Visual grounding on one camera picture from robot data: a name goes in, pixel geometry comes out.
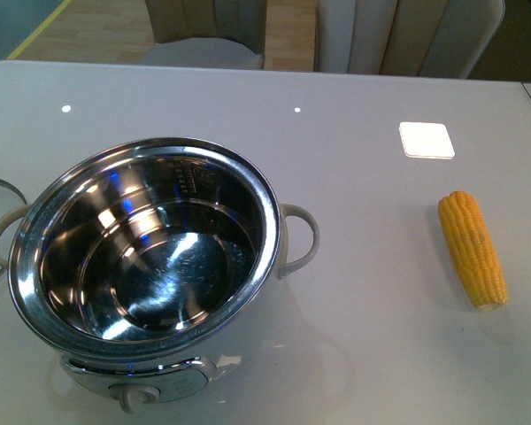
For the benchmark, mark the white electric cooking pot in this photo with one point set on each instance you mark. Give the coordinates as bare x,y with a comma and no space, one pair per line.
154,268

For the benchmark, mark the left beige upholstered chair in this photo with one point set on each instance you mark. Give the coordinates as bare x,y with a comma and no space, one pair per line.
207,34

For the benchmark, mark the yellow corn cob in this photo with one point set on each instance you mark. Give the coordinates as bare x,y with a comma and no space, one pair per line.
472,251

